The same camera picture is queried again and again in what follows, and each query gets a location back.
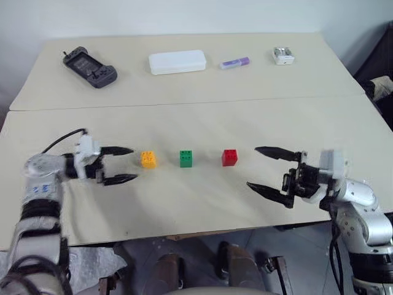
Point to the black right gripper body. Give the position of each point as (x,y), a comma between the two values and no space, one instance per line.
(304,178)

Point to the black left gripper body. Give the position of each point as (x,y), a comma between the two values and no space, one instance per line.
(97,167)

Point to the pale rounded robot body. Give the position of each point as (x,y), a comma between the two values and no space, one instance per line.
(221,292)

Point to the black handheld game controller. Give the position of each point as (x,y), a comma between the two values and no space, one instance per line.
(89,68)

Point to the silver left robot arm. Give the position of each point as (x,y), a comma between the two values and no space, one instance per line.
(40,187)

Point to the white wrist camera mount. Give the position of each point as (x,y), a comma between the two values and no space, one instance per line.
(331,163)
(86,149)

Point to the rusty metal table leg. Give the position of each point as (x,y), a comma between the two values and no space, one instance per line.
(107,284)
(281,273)

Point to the white battery charger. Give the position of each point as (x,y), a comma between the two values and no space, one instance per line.
(283,56)

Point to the purple and white glue stick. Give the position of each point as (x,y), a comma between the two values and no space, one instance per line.
(235,63)

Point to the red toy brick cube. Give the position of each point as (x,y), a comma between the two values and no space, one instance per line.
(229,158)

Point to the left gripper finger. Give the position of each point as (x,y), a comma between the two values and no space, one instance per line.
(121,179)
(118,150)

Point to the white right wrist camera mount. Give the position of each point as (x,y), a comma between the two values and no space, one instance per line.
(331,163)

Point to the beige cloth bundle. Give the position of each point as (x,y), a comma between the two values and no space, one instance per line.
(382,87)

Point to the black chair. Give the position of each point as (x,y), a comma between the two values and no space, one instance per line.
(379,61)

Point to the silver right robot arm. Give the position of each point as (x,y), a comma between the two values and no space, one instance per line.
(363,196)

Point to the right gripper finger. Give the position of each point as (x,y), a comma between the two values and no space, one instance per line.
(277,152)
(271,193)

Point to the white plastic case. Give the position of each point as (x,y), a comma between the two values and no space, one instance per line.
(177,62)

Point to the dark rounded shape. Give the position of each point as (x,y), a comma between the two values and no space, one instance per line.
(167,272)
(241,265)

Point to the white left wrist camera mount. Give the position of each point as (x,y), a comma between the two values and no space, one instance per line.
(86,149)

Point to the crumpled grey plastic sheet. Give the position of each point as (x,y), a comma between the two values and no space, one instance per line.
(89,267)

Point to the green toy brick cube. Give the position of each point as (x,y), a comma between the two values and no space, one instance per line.
(186,159)

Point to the yellow toy brick cube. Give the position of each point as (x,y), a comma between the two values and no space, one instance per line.
(148,160)

